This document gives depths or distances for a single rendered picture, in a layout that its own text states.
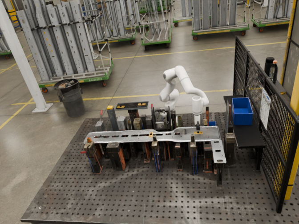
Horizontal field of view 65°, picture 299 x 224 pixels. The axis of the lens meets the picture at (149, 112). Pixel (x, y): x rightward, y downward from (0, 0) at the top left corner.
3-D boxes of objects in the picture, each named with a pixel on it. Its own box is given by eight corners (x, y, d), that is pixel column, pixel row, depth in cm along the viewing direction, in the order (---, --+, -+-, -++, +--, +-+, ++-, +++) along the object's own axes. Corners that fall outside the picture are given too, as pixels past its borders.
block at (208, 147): (203, 173, 221) (202, 151, 207) (202, 165, 231) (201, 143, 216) (213, 173, 220) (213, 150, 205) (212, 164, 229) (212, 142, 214)
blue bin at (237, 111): (233, 125, 224) (234, 114, 217) (231, 108, 249) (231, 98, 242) (252, 125, 220) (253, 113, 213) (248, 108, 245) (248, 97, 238)
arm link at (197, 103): (199, 106, 218) (190, 109, 215) (199, 94, 210) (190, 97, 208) (204, 110, 211) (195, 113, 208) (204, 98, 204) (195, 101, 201)
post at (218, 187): (216, 190, 204) (216, 166, 189) (215, 180, 213) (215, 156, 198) (224, 190, 203) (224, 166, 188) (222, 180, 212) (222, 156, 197)
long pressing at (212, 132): (81, 146, 238) (81, 144, 237) (88, 132, 257) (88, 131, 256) (221, 141, 214) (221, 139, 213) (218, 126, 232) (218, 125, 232)
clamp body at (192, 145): (189, 175, 222) (187, 147, 204) (189, 166, 232) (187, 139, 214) (199, 175, 220) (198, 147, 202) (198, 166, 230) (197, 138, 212)
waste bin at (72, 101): (61, 120, 486) (48, 89, 449) (71, 107, 531) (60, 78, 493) (83, 119, 477) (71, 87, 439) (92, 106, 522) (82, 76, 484)
